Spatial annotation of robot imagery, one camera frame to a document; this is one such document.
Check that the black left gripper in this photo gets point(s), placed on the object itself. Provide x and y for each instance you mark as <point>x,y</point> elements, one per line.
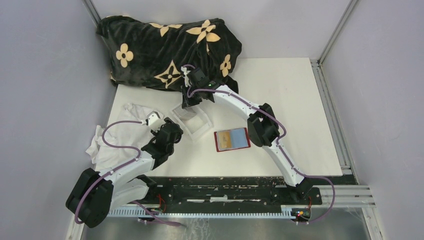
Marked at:
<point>155,132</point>

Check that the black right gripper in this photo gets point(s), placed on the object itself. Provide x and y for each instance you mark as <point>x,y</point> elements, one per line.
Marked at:
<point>186,101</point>

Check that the red leather card holder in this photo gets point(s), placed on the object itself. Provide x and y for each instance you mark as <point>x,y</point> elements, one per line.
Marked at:
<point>239,138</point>

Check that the yellow credit card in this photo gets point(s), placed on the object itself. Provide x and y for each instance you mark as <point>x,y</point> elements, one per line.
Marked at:
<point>224,140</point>

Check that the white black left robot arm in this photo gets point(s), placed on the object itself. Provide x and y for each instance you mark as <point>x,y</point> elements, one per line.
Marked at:
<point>96,193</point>

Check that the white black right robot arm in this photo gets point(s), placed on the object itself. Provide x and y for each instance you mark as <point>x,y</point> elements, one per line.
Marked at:
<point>263,129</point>

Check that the stack of cards in box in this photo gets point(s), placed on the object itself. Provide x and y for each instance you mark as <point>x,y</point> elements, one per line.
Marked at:
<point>184,113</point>

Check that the white plastic card box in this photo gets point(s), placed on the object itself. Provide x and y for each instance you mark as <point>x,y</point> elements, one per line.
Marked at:
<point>196,127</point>

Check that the white crumpled cloth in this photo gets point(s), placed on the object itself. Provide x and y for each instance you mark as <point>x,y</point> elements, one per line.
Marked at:
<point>124,134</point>

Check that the black floral blanket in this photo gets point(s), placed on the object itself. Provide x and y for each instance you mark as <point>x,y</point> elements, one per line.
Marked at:
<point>151,55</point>

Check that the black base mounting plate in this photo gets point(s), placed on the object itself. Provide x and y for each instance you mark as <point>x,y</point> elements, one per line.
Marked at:
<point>225,195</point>

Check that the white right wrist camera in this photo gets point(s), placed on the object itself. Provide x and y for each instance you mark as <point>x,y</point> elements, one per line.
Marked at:
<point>185,72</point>

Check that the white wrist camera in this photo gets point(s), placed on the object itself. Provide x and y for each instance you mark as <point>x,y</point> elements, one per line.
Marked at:
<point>154,118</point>
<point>185,72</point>

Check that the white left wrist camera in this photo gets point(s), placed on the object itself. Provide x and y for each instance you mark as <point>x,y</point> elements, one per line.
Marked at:
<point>154,118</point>

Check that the aluminium frame rail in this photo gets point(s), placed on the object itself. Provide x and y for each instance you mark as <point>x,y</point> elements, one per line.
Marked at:
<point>347,196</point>

